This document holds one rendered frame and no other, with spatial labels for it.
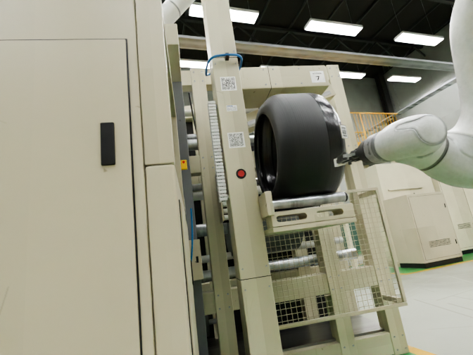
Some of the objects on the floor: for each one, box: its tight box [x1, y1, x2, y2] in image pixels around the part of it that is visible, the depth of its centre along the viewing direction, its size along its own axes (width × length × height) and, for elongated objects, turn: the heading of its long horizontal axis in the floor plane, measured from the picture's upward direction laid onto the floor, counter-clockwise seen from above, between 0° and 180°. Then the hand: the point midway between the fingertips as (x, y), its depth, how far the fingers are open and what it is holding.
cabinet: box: [383, 192, 463, 268], centre depth 524 cm, size 90×56×125 cm, turn 79°
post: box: [201, 0, 283, 355], centre depth 137 cm, size 13×13×250 cm
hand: (340, 161), depth 105 cm, fingers closed
